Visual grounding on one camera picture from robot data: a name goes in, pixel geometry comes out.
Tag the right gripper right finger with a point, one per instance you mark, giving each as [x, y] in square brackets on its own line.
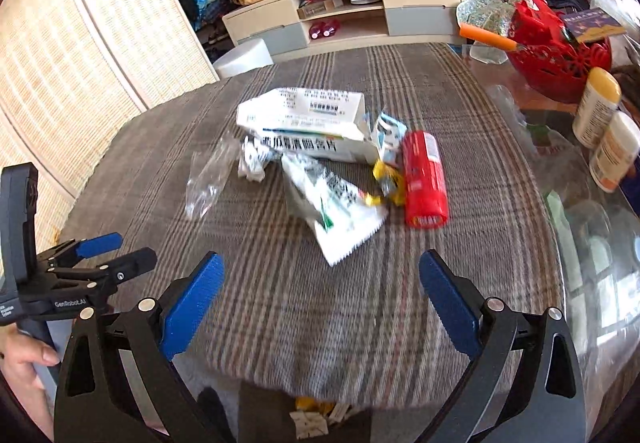
[546, 401]

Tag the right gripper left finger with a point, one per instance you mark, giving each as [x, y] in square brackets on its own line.
[94, 401]

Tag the green white medicine box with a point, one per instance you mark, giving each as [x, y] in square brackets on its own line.
[310, 425]

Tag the clear plastic bag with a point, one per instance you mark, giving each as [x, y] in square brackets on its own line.
[209, 173]

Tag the silver foil sachet wrapper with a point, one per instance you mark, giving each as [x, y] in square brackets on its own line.
[341, 216]

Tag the yellow paper bag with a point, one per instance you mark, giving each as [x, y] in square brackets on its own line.
[311, 405]

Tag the left hand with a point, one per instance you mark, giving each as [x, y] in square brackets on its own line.
[19, 355]

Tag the grey plaid tablecloth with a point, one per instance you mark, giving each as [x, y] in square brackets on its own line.
[322, 295]

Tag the red cylindrical box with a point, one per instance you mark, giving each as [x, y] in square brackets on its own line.
[426, 205]

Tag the crumpled white paper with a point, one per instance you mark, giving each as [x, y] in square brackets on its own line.
[255, 156]

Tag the woven bamboo folding screen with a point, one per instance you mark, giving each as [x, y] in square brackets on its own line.
[73, 72]

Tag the white blue medicine box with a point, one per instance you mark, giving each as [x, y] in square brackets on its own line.
[320, 146]

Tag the yellow capped white bottle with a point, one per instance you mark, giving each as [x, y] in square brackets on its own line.
[596, 108]

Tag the white round stool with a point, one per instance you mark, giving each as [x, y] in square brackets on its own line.
[249, 55]

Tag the red plastic basket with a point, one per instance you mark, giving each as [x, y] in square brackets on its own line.
[551, 64]

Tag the purple book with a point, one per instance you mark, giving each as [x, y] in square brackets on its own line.
[592, 25]

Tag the green patterned cloth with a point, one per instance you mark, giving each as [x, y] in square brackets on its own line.
[492, 15]

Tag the beige grey TV cabinet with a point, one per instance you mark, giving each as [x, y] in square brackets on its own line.
[294, 29]

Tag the orange handled tool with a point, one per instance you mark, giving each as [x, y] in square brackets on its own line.
[487, 37]

